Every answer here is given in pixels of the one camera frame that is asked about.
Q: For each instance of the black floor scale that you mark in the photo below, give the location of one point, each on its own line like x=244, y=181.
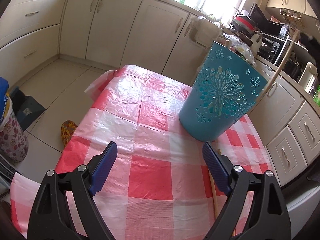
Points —
x=25, y=107

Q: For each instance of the teal perforated plastic bucket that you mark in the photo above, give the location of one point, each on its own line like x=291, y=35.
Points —
x=224, y=90

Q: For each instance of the floral fabric bag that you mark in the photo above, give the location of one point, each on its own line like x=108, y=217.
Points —
x=14, y=142

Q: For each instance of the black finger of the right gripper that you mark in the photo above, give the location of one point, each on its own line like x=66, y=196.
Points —
x=311, y=44

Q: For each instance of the white electric kettle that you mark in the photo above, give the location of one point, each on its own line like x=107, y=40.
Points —
x=309, y=79

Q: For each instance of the white hanging trash bin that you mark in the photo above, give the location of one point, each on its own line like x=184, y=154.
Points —
x=204, y=32

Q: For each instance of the black toaster oven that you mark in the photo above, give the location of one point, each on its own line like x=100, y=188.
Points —
x=271, y=48

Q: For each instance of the cream kitchen base cabinets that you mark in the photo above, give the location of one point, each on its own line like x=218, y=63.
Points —
x=153, y=34

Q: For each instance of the bamboo chopstick long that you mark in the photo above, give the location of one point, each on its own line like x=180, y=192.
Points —
x=219, y=198

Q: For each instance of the red white checkered tablecloth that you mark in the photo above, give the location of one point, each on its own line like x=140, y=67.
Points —
x=159, y=186

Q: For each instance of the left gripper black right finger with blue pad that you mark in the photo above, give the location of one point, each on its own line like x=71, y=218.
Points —
x=255, y=207

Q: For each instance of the yellow patterned slipper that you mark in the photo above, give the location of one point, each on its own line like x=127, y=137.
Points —
x=67, y=130

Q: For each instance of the black microwave oven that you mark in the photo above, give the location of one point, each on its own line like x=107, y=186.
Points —
x=279, y=30

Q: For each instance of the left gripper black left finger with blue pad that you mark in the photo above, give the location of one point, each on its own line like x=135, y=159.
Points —
x=50, y=217

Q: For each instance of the blue plastic bag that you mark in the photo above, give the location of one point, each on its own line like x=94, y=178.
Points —
x=4, y=85

